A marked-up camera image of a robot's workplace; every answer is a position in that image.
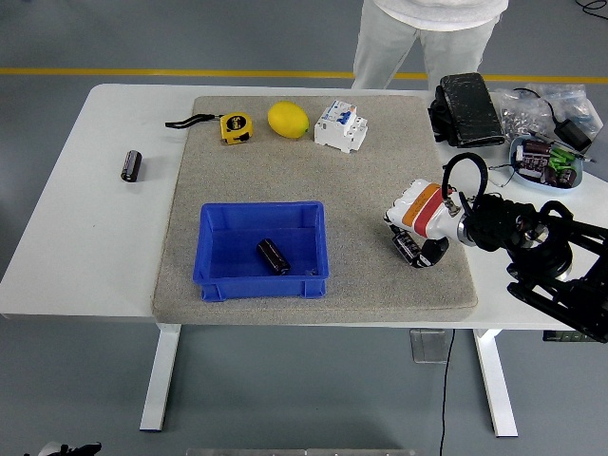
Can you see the dark brown cylindrical battery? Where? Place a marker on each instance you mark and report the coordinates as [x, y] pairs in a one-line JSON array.
[[274, 256], [131, 166]]

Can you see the grey-brown mat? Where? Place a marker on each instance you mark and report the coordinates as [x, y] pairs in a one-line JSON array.
[[304, 176]]

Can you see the table control panel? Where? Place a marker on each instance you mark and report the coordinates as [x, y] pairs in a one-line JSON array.
[[563, 336]]

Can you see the clear bag with blue parts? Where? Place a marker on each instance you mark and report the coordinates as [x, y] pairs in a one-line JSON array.
[[577, 102]]

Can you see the person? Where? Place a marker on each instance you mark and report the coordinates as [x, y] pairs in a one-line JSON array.
[[427, 43]]

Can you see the yellow tape measure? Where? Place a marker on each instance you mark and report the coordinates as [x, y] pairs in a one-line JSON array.
[[235, 128]]

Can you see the clear bag of screws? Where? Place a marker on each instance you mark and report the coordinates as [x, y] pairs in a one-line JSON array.
[[515, 119]]

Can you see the green connector pieces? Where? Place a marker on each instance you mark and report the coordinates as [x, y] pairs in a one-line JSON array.
[[561, 158]]

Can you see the white table leg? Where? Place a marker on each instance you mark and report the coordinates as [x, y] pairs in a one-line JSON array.
[[161, 380], [496, 385]]

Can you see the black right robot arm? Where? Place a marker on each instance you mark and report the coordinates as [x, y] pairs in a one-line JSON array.
[[537, 247]]

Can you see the brown capacitor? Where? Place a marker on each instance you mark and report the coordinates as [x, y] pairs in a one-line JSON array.
[[537, 148]]

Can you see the yellow lemon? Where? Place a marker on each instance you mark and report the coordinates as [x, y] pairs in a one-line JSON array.
[[287, 119]]

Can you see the clear plastic bracket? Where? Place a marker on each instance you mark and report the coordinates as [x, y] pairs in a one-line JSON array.
[[427, 346]]

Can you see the blue plastic box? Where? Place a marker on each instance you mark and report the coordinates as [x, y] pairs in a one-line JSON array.
[[261, 285]]

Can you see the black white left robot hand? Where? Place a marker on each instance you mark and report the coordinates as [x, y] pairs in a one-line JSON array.
[[78, 450]]

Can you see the light blue bowl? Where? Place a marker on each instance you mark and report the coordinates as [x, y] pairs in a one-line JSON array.
[[546, 187]]

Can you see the white circuit breaker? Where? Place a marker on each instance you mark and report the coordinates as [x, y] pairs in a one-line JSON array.
[[339, 128]]

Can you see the black printed cylindrical battery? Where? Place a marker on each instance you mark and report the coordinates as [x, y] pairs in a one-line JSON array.
[[406, 246]]

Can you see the dark capacitor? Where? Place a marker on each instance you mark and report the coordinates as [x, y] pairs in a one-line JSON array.
[[565, 178]]

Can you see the black power adapter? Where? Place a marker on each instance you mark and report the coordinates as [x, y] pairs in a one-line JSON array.
[[574, 135]]

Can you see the black wrapped pack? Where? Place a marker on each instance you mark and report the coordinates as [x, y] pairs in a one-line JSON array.
[[470, 109]]

